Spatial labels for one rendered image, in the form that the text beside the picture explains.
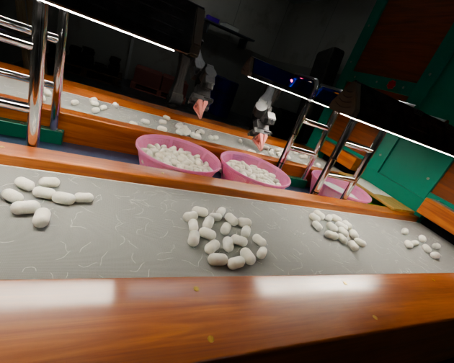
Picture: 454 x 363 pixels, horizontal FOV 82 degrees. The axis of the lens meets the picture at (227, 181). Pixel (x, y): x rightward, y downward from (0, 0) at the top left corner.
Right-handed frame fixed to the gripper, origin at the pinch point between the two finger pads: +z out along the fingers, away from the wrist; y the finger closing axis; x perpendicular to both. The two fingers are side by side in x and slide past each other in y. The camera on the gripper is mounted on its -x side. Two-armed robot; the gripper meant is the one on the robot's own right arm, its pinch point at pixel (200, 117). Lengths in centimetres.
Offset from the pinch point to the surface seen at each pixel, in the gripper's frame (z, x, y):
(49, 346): 75, -58, -39
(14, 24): 10, -28, -60
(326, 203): 46, -33, 32
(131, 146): 25.2, -6.8, -27.9
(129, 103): -6.8, 13.2, -28.6
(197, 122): -6.6, 13.2, 4.0
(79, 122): 22, -10, -44
